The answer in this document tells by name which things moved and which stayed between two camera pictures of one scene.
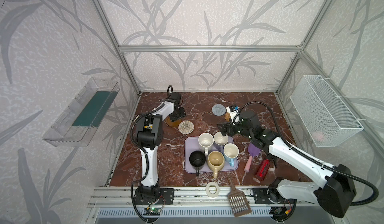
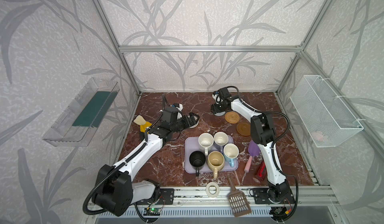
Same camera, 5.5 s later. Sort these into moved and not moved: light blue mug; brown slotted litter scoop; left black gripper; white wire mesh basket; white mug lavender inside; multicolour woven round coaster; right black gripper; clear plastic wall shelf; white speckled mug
Moved: right black gripper; left black gripper; multicolour woven round coaster
Not moved: light blue mug; brown slotted litter scoop; white wire mesh basket; clear plastic wall shelf; white speckled mug; white mug lavender inside
